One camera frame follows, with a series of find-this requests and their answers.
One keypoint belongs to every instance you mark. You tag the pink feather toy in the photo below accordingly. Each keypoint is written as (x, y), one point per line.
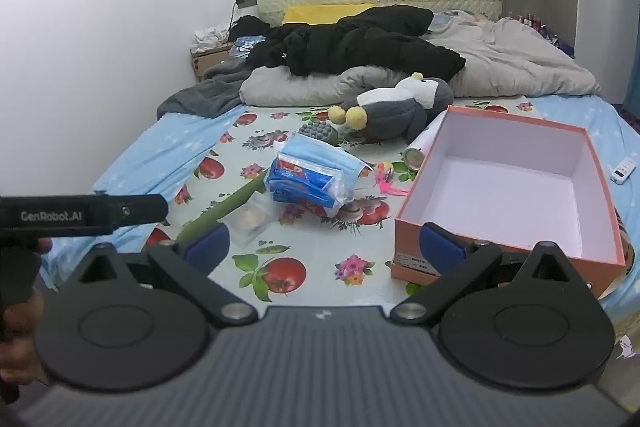
(385, 179)

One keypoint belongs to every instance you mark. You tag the black jacket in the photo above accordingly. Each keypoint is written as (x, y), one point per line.
(360, 42)

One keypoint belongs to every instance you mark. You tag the brown cardboard box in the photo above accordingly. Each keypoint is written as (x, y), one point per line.
(207, 60)

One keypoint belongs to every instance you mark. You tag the yellow pillow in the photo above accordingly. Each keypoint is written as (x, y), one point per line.
(320, 13)

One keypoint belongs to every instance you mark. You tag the grey duvet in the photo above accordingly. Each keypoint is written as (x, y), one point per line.
(510, 57)

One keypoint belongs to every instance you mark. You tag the clear bag of cotton puffs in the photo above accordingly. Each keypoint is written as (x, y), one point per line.
(250, 219)

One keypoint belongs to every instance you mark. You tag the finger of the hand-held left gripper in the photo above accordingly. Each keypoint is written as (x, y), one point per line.
(142, 209)

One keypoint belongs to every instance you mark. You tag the grey and white plush penguin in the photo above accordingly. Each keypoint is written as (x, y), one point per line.
(400, 112)

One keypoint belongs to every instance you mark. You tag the white spray can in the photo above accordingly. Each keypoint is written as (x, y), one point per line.
(426, 141)

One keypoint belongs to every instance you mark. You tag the light blue white sock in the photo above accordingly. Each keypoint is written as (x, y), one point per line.
(320, 152)

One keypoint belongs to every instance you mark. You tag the blue curtain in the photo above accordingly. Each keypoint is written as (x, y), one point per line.
(632, 82)

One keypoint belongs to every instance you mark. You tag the blue printed packet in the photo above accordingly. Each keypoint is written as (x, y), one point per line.
(300, 181)

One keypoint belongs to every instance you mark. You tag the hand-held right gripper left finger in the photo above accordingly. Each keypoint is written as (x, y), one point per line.
(207, 243)

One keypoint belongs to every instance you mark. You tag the black cloth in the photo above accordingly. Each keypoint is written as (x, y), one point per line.
(248, 24)

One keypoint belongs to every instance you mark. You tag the row of cosmetic bottles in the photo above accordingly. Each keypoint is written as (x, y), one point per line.
(530, 21)

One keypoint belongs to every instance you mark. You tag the person's left hand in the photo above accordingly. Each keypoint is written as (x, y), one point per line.
(20, 337)

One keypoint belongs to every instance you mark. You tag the pink cardboard box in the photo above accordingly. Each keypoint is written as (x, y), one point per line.
(500, 187)

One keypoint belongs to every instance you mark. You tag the blue printed pack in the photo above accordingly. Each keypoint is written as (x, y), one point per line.
(247, 43)

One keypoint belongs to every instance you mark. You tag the white remote control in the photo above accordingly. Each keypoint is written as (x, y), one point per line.
(622, 170)

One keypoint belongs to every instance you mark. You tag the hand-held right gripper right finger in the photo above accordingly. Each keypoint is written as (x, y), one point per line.
(441, 250)

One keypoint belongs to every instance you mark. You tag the fruit and flower print sheet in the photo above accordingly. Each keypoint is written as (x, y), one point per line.
(310, 267)

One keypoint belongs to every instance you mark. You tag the dark grey fleece blanket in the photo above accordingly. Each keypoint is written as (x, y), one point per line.
(210, 93)

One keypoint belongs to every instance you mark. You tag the white crumpled cloth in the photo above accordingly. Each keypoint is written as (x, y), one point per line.
(210, 36)

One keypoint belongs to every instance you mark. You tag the green massage brush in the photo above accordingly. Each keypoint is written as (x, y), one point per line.
(235, 203)

